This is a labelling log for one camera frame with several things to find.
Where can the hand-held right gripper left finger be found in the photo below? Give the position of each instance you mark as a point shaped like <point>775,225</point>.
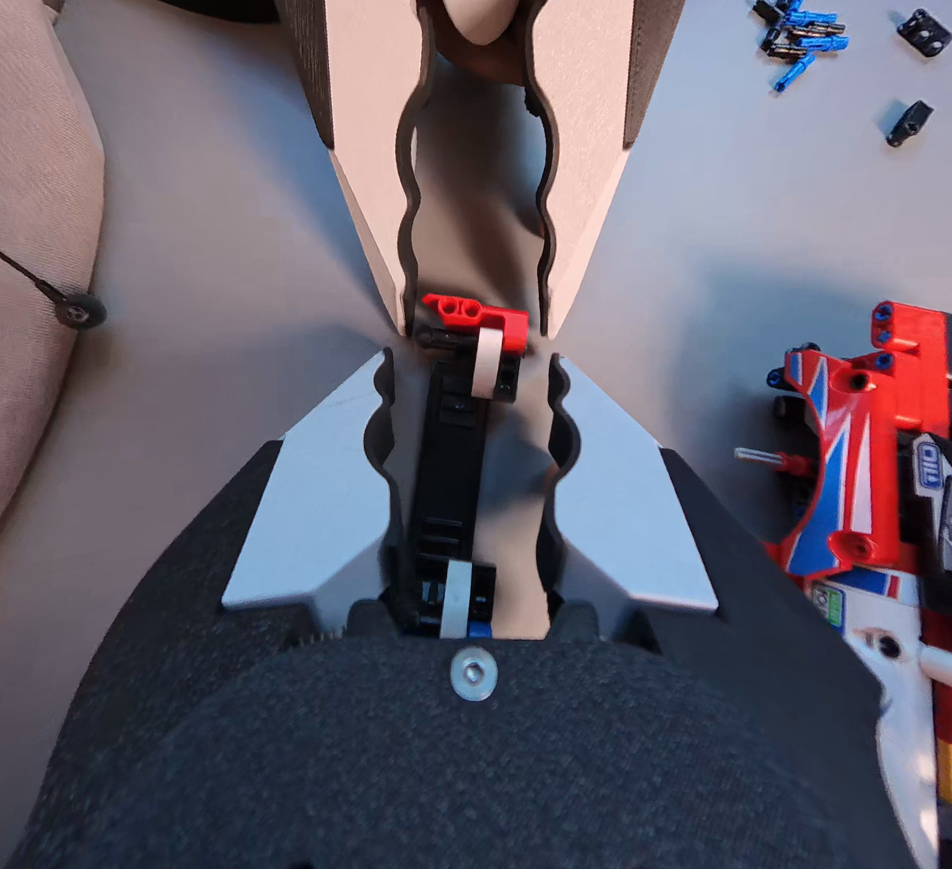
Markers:
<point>320,512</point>

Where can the black curved lego panel assembly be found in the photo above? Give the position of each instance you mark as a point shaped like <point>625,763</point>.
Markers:
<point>446,452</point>

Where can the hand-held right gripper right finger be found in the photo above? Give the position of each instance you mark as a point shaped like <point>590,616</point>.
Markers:
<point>632,512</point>

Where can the pile of blue black lego pins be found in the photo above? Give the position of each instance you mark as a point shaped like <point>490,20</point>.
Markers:
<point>803,28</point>

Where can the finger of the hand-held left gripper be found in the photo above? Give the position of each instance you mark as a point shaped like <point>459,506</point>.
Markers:
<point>587,65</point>
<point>364,65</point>

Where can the beige cloth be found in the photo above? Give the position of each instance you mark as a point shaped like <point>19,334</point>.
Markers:
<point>44,177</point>

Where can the black lego connector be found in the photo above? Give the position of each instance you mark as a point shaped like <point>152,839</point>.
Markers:
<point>909,123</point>
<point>924,33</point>

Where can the red white blue lego car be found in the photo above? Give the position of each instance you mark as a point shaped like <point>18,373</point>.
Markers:
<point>840,475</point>

